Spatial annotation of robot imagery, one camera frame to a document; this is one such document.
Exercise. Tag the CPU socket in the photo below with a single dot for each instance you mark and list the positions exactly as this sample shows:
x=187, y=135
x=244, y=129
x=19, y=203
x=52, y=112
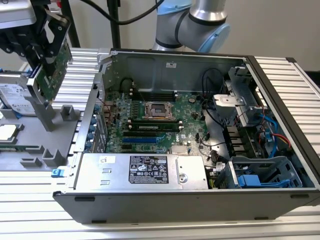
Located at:
x=158, y=110

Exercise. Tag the grey plastic disk bay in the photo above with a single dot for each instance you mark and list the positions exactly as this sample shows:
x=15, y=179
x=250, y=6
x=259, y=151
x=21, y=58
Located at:
x=260, y=165

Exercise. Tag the small blue plastic clip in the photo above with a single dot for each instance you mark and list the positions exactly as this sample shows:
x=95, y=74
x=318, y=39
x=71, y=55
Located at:
x=57, y=173

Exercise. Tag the black table corner cap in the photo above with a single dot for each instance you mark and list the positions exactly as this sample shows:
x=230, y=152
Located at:
x=291, y=60

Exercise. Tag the green and black graphics card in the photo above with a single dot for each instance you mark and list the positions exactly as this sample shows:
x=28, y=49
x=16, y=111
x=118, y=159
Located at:
x=55, y=72

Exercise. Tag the black expansion slot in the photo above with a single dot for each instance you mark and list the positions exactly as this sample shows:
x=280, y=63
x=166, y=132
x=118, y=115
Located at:
x=140, y=134

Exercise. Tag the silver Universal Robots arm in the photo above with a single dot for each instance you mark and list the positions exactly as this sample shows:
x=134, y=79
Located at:
x=200, y=25

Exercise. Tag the silver finned heat sink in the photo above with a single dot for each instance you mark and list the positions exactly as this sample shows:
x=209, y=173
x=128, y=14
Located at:
x=179, y=149

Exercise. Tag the blue disk bay latch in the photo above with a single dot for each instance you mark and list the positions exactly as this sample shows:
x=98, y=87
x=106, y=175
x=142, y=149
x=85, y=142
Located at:
x=248, y=180

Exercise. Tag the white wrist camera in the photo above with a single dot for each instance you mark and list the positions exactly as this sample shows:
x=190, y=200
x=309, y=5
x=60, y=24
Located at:
x=15, y=11

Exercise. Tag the hard disk in blue carrier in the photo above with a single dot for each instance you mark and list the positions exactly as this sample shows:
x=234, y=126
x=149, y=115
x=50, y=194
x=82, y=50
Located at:
x=12, y=95

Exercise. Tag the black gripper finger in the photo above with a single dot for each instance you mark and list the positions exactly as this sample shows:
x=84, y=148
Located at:
x=15, y=37
x=62, y=27

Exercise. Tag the green motherboard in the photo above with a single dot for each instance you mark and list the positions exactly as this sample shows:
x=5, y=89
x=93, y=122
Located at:
x=185, y=120

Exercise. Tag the silver coin cell battery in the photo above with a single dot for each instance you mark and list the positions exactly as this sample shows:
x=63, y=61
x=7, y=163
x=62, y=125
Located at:
x=191, y=100

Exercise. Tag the grey parts rack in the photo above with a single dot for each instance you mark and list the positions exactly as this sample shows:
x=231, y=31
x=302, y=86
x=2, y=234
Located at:
x=37, y=135

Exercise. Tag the silver CPU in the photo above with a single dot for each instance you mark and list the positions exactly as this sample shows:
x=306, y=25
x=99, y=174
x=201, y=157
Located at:
x=7, y=132

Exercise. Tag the silver metal drive cage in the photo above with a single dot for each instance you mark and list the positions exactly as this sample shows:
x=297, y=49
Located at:
x=240, y=82

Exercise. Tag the grey open PC case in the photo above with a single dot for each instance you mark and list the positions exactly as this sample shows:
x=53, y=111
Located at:
x=175, y=207

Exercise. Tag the silver power supply unit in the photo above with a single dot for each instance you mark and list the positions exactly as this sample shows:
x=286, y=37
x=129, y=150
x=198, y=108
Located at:
x=112, y=175

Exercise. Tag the blue expansion slot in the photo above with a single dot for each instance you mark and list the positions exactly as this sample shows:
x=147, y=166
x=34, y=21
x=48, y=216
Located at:
x=140, y=140

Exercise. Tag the blue card retention clip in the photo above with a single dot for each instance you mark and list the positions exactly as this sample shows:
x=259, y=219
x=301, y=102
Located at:
x=88, y=144
x=91, y=129
x=96, y=108
x=93, y=120

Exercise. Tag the black slanted tripod leg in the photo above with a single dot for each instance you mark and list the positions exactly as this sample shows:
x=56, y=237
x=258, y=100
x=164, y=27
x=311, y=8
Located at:
x=74, y=40

